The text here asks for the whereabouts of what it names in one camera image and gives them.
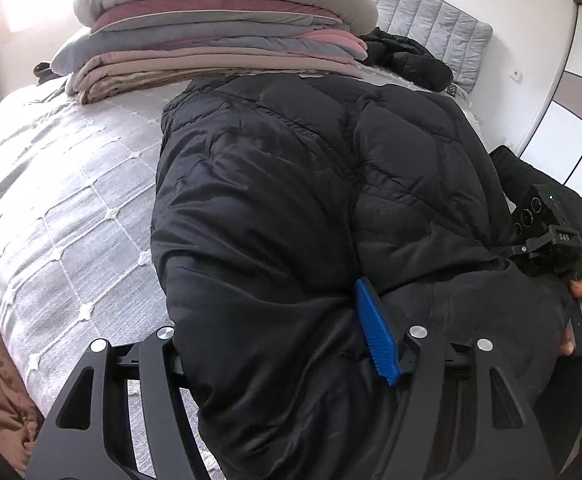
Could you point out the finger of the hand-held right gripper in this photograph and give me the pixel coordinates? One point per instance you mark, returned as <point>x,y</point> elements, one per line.
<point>513,249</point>

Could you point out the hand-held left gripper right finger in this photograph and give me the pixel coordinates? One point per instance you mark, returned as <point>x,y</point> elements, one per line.
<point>378,335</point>

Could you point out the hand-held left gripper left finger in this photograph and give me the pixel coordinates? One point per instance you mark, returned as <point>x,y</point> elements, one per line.
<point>136,410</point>

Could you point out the large black quilted puffer jacket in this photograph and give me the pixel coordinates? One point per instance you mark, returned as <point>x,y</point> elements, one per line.
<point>281,220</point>

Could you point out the small black puffer jacket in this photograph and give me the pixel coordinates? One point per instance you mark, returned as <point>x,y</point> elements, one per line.
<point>411,60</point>

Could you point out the grey quilted headboard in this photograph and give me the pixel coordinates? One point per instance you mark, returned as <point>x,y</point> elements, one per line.
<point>431,15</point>

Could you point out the pink folded blanket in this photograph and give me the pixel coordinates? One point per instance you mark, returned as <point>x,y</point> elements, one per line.
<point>341,42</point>

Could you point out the beige folded blanket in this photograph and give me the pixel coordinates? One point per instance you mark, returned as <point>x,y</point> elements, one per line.
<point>171,72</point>

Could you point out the small black object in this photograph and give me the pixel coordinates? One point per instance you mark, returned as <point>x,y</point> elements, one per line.
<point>43,72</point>

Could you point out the grey folded blanket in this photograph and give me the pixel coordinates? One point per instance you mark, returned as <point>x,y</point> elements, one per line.
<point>171,42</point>

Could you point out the maroon folded blanket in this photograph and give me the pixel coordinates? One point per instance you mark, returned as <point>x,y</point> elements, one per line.
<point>196,7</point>

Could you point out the white wall socket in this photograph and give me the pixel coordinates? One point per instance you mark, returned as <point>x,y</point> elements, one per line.
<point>515,76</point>

